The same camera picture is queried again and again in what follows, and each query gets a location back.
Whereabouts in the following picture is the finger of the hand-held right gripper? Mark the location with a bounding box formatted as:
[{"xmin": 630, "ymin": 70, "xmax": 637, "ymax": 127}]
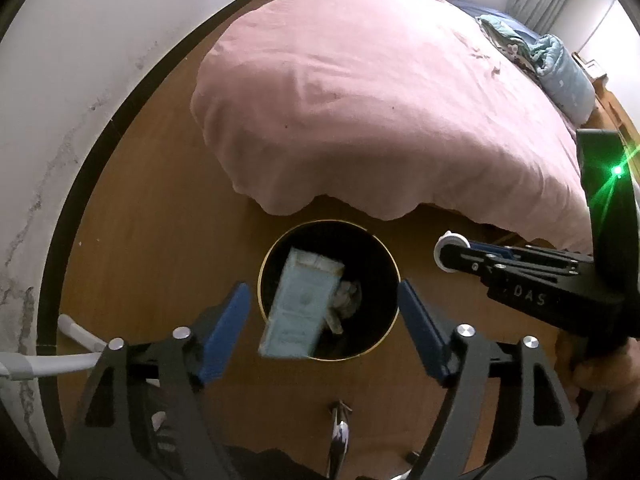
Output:
[
  {"xmin": 434, "ymin": 231, "xmax": 596, "ymax": 276},
  {"xmin": 467, "ymin": 240, "xmax": 594, "ymax": 261}
]

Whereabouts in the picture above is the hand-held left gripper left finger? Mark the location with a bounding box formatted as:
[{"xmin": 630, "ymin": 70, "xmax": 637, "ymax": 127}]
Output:
[{"xmin": 59, "ymin": 282, "xmax": 252, "ymax": 480}]

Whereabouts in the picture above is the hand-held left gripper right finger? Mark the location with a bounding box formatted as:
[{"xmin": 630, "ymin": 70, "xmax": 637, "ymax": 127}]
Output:
[{"xmin": 397, "ymin": 280, "xmax": 586, "ymax": 480}]

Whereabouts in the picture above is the black trash bin gold rim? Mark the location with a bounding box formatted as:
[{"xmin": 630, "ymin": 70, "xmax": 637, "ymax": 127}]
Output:
[{"xmin": 256, "ymin": 219, "xmax": 401, "ymax": 362}]

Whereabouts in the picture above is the light blue carton box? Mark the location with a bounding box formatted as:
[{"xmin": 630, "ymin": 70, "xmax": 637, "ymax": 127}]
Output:
[{"xmin": 257, "ymin": 247, "xmax": 346, "ymax": 361}]

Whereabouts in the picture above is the person's right hand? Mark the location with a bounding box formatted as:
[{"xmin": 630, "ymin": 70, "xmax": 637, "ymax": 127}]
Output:
[{"xmin": 556, "ymin": 332, "xmax": 637, "ymax": 433}]

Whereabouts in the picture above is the small silver metal object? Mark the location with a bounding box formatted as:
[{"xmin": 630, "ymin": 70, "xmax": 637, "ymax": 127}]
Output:
[{"xmin": 327, "ymin": 400, "xmax": 353, "ymax": 478}]

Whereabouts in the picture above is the pink bed blanket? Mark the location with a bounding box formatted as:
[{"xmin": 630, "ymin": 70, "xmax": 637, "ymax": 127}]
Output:
[{"xmin": 190, "ymin": 0, "xmax": 596, "ymax": 256}]

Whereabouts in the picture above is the white tube rack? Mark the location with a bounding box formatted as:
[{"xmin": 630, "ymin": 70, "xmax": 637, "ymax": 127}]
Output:
[{"xmin": 0, "ymin": 312, "xmax": 108, "ymax": 381}]

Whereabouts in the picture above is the light blue quilt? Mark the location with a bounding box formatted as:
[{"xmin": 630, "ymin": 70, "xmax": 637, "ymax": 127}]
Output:
[{"xmin": 529, "ymin": 34, "xmax": 597, "ymax": 126}]

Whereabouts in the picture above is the small white box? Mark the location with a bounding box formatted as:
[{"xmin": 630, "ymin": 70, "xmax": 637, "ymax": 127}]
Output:
[{"xmin": 571, "ymin": 51, "xmax": 608, "ymax": 81}]

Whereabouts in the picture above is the patterned clothes pile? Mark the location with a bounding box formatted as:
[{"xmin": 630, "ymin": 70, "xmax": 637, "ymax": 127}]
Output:
[{"xmin": 475, "ymin": 14, "xmax": 537, "ymax": 72}]

